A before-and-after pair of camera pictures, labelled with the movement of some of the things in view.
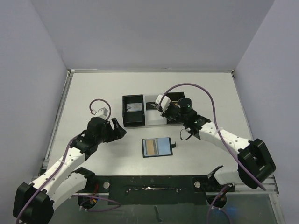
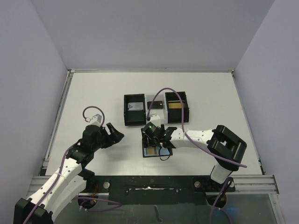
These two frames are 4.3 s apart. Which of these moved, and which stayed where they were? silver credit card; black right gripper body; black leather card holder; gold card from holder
Moved: black right gripper body
Stayed: black leather card holder; gold card from holder; silver credit card
